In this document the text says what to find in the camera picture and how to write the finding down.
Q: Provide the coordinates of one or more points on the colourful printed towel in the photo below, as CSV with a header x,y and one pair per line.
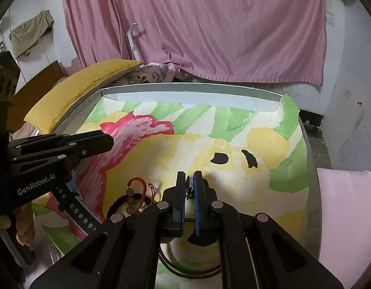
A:
x,y
263,138

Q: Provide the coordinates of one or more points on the yellow pillow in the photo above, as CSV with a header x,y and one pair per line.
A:
x,y
83,81

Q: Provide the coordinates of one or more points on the white wall calendar sheet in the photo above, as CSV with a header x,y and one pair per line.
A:
x,y
330,12

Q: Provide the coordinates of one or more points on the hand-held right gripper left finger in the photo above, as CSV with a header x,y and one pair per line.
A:
x,y
179,204

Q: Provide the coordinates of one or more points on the olive green hanging cloth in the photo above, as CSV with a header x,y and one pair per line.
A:
x,y
29,33

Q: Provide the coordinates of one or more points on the beige hair claw clip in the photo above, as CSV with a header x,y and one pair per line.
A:
x,y
54,253

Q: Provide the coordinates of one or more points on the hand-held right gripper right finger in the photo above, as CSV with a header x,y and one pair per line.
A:
x,y
198,210

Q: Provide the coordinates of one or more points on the person's left hand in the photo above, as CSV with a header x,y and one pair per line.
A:
x,y
24,225

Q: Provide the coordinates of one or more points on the pink tablecloth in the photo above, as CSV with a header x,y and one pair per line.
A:
x,y
348,216

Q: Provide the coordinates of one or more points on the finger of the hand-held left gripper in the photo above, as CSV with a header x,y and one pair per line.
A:
x,y
83,133
95,144

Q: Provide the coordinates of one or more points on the blue smartwatch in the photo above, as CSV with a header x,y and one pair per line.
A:
x,y
80,213

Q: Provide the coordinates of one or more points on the floral patterned pillow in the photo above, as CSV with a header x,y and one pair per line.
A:
x,y
143,75

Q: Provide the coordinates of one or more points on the pink curtain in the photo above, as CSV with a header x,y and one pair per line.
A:
x,y
203,27

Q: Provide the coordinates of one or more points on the grey shallow box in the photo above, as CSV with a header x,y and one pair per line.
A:
x,y
188,86

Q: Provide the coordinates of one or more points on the wooden headboard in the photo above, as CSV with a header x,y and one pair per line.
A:
x,y
32,93

